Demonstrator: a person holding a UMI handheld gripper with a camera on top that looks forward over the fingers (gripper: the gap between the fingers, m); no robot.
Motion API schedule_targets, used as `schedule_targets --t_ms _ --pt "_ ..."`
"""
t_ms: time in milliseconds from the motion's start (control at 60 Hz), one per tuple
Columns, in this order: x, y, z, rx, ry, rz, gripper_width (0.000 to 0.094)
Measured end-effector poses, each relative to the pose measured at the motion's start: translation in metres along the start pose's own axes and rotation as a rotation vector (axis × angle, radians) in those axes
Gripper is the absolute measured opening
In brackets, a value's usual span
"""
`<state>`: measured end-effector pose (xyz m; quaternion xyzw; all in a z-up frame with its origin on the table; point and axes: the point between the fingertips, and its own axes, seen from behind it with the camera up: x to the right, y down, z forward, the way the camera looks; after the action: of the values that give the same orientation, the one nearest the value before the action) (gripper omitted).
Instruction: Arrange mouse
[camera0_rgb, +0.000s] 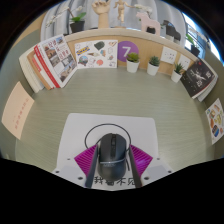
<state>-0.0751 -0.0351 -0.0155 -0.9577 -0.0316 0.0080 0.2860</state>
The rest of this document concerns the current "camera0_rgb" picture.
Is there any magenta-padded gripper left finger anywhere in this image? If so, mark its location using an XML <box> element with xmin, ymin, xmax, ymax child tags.
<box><xmin>51</xmin><ymin>143</ymin><xmax>101</xmax><ymax>188</ymax></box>

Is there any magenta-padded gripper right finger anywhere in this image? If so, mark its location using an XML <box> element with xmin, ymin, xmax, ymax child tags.
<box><xmin>127</xmin><ymin>143</ymin><xmax>174</xmax><ymax>188</ymax></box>

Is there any dark grey computer mouse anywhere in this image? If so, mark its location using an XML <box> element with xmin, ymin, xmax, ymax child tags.
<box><xmin>96</xmin><ymin>132</ymin><xmax>128</xmax><ymax>182</ymax></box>

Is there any white mouse pad line drawing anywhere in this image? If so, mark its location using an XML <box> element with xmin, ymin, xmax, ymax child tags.
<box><xmin>55</xmin><ymin>112</ymin><xmax>159</xmax><ymax>192</ymax></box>

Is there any colourful picture book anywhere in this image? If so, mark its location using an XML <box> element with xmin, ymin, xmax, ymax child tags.
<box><xmin>205</xmin><ymin>97</ymin><xmax>224</xmax><ymax>145</ymax></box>

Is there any beige book red lettering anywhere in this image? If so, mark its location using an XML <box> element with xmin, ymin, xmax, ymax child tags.
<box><xmin>1</xmin><ymin>81</ymin><xmax>36</xmax><ymax>141</ymax></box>

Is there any thin red-spined white book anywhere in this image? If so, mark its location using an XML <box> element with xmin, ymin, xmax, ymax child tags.
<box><xmin>31</xmin><ymin>54</ymin><xmax>56</xmax><ymax>90</ymax></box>

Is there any photo-cover book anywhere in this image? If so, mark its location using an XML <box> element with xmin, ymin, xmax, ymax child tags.
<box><xmin>37</xmin><ymin>34</ymin><xmax>79</xmax><ymax>88</ymax></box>

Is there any grey-green desk partition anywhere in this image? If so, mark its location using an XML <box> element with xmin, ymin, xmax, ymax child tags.
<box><xmin>0</xmin><ymin>31</ymin><xmax>38</xmax><ymax>159</ymax></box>
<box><xmin>199</xmin><ymin>56</ymin><xmax>224</xmax><ymax>154</ymax></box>

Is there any white sticker sheet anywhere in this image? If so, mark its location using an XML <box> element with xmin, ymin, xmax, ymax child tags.
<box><xmin>73</xmin><ymin>39</ymin><xmax>119</xmax><ymax>70</ymax></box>

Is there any purple round number sign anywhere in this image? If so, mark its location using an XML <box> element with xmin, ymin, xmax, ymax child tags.
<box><xmin>116</xmin><ymin>40</ymin><xmax>140</xmax><ymax>63</ymax></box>

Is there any wooden desk shelf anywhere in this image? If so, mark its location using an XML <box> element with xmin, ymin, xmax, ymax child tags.
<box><xmin>63</xmin><ymin>27</ymin><xmax>204</xmax><ymax>78</ymax></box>

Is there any white orchid black pot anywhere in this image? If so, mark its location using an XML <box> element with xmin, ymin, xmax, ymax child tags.
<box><xmin>184</xmin><ymin>31</ymin><xmax>203</xmax><ymax>58</ymax></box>
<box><xmin>45</xmin><ymin>4</ymin><xmax>87</xmax><ymax>34</ymax></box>

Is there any black wooden horse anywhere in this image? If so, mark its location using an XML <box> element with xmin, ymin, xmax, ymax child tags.
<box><xmin>161</xmin><ymin>19</ymin><xmax>182</xmax><ymax>43</ymax></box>

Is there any pink wooden horse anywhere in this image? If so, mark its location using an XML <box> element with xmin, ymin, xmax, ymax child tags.
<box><xmin>135</xmin><ymin>11</ymin><xmax>162</xmax><ymax>36</ymax></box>

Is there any window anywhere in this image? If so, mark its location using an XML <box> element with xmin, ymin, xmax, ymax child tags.
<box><xmin>181</xmin><ymin>13</ymin><xmax>214</xmax><ymax>61</ymax></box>

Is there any grey curtain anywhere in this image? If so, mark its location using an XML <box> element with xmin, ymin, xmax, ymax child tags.
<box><xmin>39</xmin><ymin>0</ymin><xmax>188</xmax><ymax>43</ymax></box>

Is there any wooden hand model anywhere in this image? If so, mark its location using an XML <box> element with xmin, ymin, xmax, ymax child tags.
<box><xmin>91</xmin><ymin>0</ymin><xmax>112</xmax><ymax>30</ymax></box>

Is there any white orchid behind horse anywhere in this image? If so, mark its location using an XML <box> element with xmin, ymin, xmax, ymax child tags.
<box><xmin>133</xmin><ymin>3</ymin><xmax>153</xmax><ymax>16</ymax></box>

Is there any white wall switch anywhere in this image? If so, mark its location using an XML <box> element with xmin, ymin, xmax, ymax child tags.
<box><xmin>178</xmin><ymin>53</ymin><xmax>192</xmax><ymax>71</ymax></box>

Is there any white wall socket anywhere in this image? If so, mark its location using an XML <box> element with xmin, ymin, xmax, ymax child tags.
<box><xmin>160</xmin><ymin>45</ymin><xmax>178</xmax><ymax>65</ymax></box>

